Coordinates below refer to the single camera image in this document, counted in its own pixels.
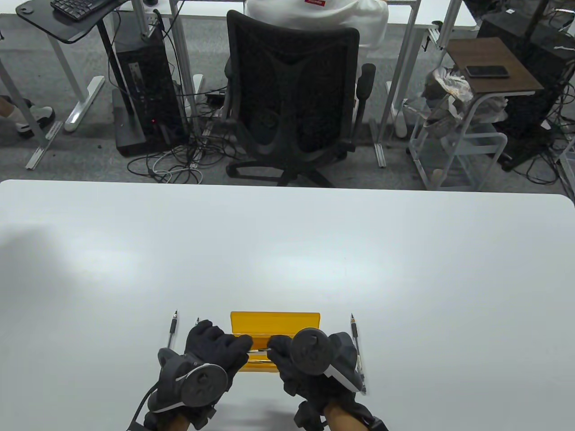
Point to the grey metal desk leg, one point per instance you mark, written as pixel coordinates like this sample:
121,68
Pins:
42,150

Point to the person's right hand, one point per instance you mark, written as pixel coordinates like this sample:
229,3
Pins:
283,354

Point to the black curved standing desk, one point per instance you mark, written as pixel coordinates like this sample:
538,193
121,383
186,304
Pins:
67,31

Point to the wooden side table white frame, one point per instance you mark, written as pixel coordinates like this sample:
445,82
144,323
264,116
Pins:
485,56

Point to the black mesh office chair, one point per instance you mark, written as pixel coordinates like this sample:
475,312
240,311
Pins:
292,67

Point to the translucent orange pen case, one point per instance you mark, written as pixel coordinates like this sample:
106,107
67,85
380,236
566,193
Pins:
269,321

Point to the black equipment case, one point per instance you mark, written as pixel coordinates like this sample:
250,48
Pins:
530,90

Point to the black computer tower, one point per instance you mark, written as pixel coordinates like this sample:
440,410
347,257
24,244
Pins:
148,76

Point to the person's left forearm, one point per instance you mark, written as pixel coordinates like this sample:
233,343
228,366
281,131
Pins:
179,423

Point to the black keyboard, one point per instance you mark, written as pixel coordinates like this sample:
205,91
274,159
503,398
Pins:
76,6

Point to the person's left hand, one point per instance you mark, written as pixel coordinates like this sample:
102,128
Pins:
211,345

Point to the black smartphone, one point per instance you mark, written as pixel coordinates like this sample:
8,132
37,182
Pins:
487,72

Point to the crumpled grey white bag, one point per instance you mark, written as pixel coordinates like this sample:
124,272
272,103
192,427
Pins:
449,85

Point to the person's right forearm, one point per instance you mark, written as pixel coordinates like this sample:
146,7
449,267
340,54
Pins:
342,417

